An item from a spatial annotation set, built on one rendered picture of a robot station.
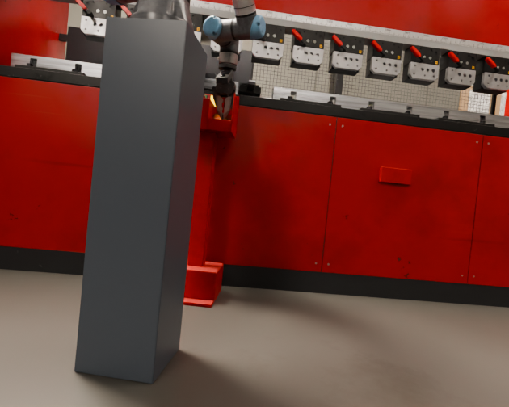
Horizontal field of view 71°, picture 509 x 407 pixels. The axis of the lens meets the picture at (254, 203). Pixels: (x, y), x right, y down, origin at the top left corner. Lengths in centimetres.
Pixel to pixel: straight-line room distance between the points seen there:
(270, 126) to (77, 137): 85
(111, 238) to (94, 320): 18
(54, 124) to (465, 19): 205
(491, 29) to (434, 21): 31
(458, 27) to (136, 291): 199
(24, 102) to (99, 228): 112
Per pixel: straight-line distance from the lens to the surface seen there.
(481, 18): 236
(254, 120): 166
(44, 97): 184
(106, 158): 83
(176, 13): 92
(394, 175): 179
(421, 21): 218
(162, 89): 81
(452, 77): 216
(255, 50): 187
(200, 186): 144
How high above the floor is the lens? 42
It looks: 1 degrees down
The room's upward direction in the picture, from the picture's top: 6 degrees clockwise
